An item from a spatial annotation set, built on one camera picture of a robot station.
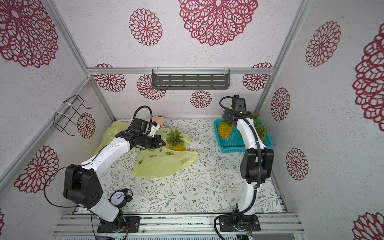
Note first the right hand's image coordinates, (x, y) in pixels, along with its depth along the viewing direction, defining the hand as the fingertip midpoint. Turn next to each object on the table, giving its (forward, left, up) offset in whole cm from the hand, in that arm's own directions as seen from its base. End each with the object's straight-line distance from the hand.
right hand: (230, 110), depth 91 cm
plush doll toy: (+9, +49, -17) cm, 52 cm away
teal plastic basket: (-7, -6, -25) cm, 27 cm away
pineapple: (-20, +33, -8) cm, 39 cm away
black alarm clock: (-47, +61, -20) cm, 80 cm away
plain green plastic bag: (-7, +81, -16) cm, 83 cm away
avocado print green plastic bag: (-30, +40, -10) cm, 52 cm away
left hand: (-21, +38, -7) cm, 44 cm away
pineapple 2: (-4, +2, -11) cm, 12 cm away
